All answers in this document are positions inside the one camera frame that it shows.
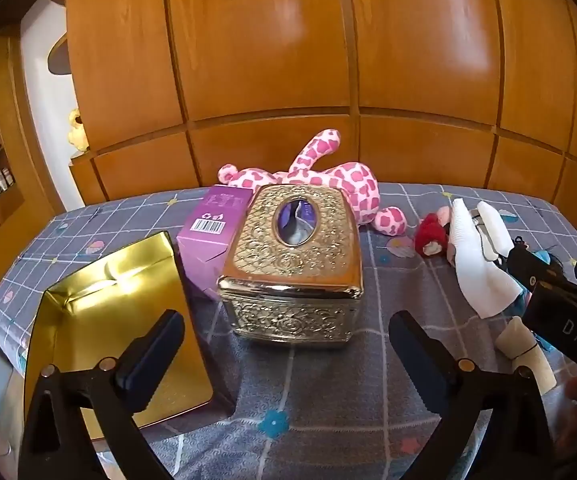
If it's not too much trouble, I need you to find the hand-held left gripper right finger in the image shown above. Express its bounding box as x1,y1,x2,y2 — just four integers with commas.
388,310,554,480

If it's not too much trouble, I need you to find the gold metal tin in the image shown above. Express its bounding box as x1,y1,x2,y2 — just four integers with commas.
26,230,236,431

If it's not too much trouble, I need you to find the gold ornate tissue box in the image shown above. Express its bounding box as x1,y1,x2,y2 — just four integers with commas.
217,183,364,350

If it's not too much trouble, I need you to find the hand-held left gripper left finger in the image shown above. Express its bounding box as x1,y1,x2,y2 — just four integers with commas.
17,309,186,480

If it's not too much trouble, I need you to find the white ribbed sock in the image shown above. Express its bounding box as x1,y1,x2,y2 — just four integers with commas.
448,197,521,318
475,201,515,261

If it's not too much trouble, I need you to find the wooden panelled wardrobe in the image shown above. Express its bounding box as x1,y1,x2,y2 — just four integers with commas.
63,0,577,233

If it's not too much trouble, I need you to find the purple cardboard box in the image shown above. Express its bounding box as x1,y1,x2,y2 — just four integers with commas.
176,184,255,301

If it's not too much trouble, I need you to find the yellow plush toy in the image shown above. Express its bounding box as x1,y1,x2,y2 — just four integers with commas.
67,108,90,152

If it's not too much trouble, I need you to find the grey checked bed sheet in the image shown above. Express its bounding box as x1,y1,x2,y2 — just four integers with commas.
0,182,577,480

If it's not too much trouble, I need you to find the pink spotted plush toy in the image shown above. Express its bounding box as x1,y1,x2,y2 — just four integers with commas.
217,129,409,237

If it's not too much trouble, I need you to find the cream cloth with band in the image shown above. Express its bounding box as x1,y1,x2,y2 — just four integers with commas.
495,316,556,394

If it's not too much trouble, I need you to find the small red plush toy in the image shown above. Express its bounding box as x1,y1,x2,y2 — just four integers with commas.
413,206,451,260

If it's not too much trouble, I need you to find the wooden shelf cabinet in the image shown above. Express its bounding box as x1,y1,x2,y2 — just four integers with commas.
0,35,69,281

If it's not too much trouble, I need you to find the wooden coat hanger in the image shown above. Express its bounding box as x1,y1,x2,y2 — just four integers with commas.
47,30,72,77

